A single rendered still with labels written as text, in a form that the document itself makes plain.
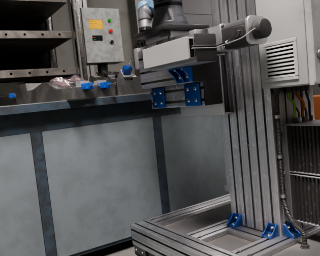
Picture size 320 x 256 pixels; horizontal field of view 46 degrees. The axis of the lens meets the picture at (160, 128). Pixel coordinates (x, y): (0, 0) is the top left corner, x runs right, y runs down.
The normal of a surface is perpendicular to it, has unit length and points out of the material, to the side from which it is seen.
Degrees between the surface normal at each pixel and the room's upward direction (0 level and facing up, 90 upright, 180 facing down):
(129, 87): 90
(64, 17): 90
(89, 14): 90
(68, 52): 90
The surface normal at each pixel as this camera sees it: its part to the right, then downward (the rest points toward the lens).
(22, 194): 0.52, 0.02
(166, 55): -0.82, 0.13
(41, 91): -0.66, 0.13
